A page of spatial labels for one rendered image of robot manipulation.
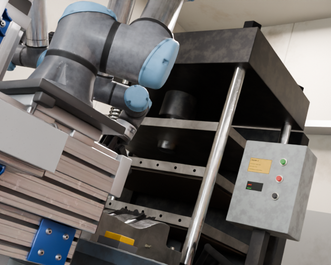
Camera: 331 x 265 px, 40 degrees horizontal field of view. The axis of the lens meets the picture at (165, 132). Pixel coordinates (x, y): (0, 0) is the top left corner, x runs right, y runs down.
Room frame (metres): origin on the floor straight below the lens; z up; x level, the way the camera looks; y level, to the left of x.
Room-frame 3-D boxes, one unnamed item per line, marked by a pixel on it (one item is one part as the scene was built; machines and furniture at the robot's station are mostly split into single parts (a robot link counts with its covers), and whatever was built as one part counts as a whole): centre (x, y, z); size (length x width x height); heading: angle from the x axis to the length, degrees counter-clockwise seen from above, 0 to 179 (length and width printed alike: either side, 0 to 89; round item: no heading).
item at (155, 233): (1.67, 0.06, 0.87); 0.50 x 0.26 x 0.14; 141
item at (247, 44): (2.73, -0.04, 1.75); 1.30 x 0.84 x 0.61; 51
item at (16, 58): (1.57, 0.61, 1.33); 0.11 x 0.08 x 0.11; 71
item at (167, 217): (2.77, -0.07, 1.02); 1.10 x 0.74 x 0.05; 51
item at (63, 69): (0.93, 0.24, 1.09); 0.15 x 0.15 x 0.10
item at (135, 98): (1.35, 0.13, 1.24); 0.11 x 0.11 x 0.08; 1
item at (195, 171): (2.77, -0.07, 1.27); 1.10 x 0.74 x 0.05; 51
